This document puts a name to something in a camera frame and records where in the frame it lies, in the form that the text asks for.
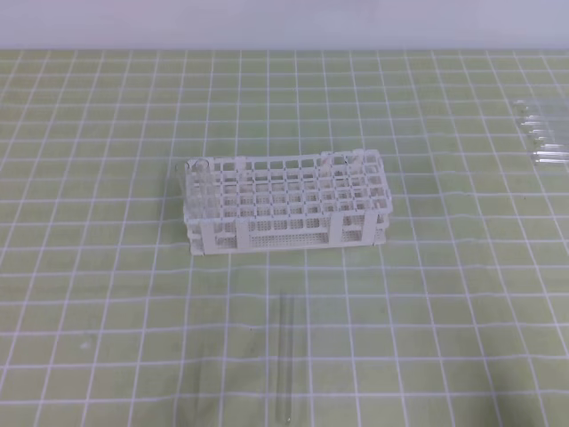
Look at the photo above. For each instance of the green checkered tablecloth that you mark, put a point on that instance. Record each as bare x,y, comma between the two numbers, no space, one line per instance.
459,319

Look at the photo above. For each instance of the glass tube in rack corner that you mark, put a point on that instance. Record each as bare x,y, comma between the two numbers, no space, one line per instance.
204,188

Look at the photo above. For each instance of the clear glass test tube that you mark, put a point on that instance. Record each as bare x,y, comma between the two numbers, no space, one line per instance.
284,372

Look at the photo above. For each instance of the spare glass tube rear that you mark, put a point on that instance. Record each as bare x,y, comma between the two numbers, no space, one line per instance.
542,107

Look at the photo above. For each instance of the white plastic test tube rack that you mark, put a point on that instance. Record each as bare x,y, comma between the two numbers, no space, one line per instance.
331,199

